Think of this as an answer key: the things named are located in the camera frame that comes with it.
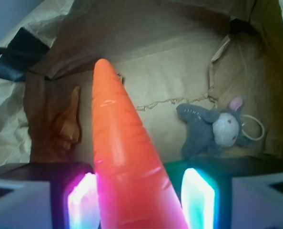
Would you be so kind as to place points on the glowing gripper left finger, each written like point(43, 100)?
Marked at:
point(48, 196)

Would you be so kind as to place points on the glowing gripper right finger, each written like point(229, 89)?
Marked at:
point(233, 193)

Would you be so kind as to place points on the orange toy carrot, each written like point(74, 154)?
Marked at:
point(134, 189)

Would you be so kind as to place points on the orange brown seashell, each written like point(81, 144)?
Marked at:
point(65, 124)

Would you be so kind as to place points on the brown paper bag tray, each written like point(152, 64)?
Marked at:
point(165, 52)

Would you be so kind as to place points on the grey plush bunny keychain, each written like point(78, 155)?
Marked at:
point(211, 131)

